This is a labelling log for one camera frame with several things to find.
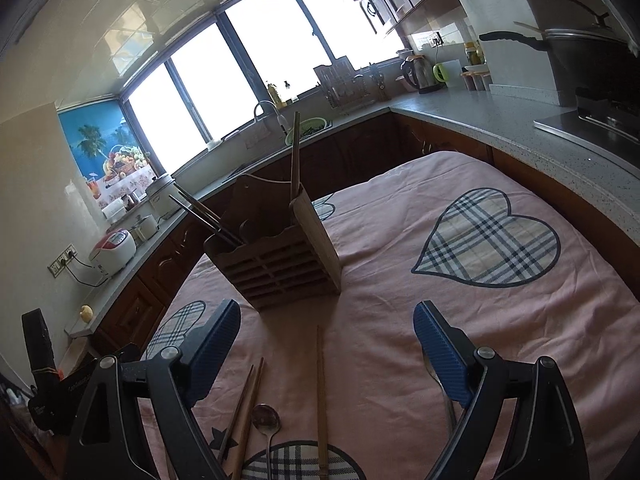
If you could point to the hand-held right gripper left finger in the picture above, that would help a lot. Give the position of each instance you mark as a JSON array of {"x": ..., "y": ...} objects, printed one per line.
[{"x": 215, "y": 350}]

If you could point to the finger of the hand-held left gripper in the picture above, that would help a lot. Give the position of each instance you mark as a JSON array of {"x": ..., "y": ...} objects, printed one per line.
[{"x": 37, "y": 340}]

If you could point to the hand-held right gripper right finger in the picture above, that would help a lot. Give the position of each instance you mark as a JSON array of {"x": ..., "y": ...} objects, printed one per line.
[{"x": 445, "y": 355}]

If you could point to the steel fork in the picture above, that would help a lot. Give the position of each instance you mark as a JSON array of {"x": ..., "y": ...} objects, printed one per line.
[{"x": 450, "y": 415}]

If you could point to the wooden chopstick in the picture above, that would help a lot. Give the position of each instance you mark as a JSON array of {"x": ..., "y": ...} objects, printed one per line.
[
  {"x": 298, "y": 160},
  {"x": 294, "y": 160},
  {"x": 235, "y": 415},
  {"x": 248, "y": 417},
  {"x": 322, "y": 400}
]

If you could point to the steel spoon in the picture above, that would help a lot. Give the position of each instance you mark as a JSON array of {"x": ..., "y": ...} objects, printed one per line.
[{"x": 265, "y": 417}]

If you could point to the wooden utensil holder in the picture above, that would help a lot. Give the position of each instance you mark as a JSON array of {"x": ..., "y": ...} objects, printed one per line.
[{"x": 280, "y": 270}]

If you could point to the metal chopstick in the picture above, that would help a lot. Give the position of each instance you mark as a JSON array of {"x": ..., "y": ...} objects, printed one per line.
[
  {"x": 206, "y": 212},
  {"x": 205, "y": 221},
  {"x": 195, "y": 203}
]

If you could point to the pale yellow fruit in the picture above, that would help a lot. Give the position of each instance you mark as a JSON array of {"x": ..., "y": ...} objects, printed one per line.
[{"x": 86, "y": 313}]

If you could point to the pink printed tablecloth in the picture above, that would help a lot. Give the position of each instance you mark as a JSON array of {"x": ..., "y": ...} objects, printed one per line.
[{"x": 380, "y": 310}]

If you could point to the pink and white rice cooker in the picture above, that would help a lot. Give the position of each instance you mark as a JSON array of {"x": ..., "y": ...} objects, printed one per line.
[{"x": 112, "y": 250}]

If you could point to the small white pot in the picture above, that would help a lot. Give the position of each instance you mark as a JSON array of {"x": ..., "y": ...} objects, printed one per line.
[{"x": 145, "y": 227}]

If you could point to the brown wooden base cabinets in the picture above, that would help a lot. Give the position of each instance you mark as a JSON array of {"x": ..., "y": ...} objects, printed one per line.
[{"x": 360, "y": 145}]

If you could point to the steel kitchen faucet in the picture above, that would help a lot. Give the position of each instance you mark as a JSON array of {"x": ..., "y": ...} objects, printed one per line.
[{"x": 282, "y": 122}]

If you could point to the green colander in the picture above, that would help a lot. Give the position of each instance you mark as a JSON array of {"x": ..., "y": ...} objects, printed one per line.
[{"x": 312, "y": 127}]

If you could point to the grey kitchen countertop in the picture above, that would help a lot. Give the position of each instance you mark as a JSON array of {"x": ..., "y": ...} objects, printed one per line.
[{"x": 475, "y": 110}]

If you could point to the yellow bottle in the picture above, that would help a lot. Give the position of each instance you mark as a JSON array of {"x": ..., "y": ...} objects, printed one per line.
[{"x": 273, "y": 95}]

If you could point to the kitchen window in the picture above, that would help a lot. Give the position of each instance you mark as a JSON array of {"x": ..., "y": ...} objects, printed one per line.
[{"x": 210, "y": 85}]

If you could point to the gas stove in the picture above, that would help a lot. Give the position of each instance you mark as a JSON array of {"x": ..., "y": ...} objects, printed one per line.
[{"x": 590, "y": 120}]

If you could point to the green cup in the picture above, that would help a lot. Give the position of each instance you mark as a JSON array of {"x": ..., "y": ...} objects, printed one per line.
[{"x": 440, "y": 72}]

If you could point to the steel electric kettle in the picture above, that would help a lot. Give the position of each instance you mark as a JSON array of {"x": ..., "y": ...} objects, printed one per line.
[{"x": 417, "y": 72}]

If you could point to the wooden dish rack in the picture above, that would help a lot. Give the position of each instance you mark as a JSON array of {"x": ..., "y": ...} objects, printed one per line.
[{"x": 345, "y": 80}]

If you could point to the condiment bottles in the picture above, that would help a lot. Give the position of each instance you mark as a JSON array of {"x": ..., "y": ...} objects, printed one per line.
[{"x": 474, "y": 54}]

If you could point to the black wok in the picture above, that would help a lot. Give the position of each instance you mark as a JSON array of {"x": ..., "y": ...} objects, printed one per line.
[{"x": 580, "y": 50}]

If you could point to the white wall power outlet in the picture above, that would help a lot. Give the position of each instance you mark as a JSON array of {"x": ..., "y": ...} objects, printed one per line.
[{"x": 60, "y": 260}]

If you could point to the tropical wall poster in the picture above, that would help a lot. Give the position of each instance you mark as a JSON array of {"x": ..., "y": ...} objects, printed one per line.
[{"x": 90, "y": 145}]

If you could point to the small wall outlet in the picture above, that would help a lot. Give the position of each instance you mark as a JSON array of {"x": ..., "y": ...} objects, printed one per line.
[{"x": 436, "y": 40}]

